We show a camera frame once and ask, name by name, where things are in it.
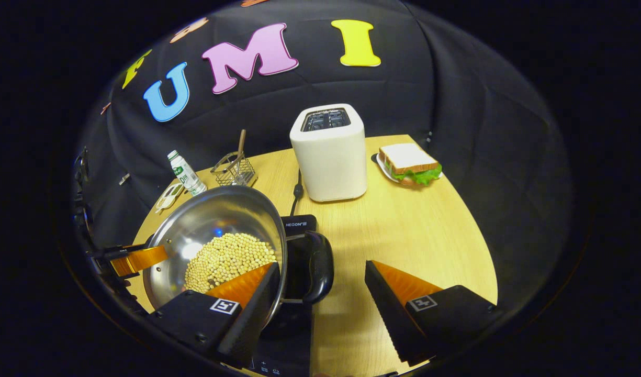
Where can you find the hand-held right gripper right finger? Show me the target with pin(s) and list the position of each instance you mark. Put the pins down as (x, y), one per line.
(391, 314)

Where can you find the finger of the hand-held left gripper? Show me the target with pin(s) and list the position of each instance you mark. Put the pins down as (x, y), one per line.
(142, 257)

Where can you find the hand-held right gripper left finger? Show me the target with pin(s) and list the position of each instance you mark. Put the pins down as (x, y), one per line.
(255, 319)

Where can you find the black induction cooktop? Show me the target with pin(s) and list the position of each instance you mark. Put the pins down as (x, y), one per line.
(294, 345)

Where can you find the silver metal clip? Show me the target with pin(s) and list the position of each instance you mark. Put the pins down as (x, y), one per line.
(124, 179)

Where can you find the white divided dish of beans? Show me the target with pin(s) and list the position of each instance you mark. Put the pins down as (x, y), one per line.
(168, 198)

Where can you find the pile of soybeans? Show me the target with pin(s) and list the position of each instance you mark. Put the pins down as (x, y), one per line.
(228, 259)

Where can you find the white drink bottle green label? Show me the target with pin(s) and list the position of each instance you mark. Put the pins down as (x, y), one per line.
(187, 175)

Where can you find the red clip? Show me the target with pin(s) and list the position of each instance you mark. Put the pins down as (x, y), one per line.
(105, 108)

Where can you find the small white plate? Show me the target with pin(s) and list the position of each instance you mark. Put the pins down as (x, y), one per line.
(383, 168)

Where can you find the sandwich with lettuce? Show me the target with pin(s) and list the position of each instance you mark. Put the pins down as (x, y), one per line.
(406, 159)

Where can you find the white toaster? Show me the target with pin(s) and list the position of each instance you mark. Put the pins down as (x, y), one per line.
(333, 162)

